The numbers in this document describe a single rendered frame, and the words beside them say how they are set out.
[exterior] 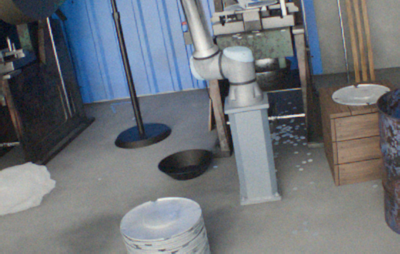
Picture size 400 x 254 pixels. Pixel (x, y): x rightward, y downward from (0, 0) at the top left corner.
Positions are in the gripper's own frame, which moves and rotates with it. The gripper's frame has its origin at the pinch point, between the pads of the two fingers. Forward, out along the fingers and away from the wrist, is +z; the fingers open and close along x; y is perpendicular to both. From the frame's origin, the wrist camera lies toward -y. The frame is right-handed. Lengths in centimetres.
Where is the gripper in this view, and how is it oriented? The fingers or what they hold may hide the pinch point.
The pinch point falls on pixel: (244, 6)
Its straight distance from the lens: 252.6
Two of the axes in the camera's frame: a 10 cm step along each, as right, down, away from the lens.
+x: 6.9, -6.1, 3.8
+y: 5.8, 1.6, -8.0
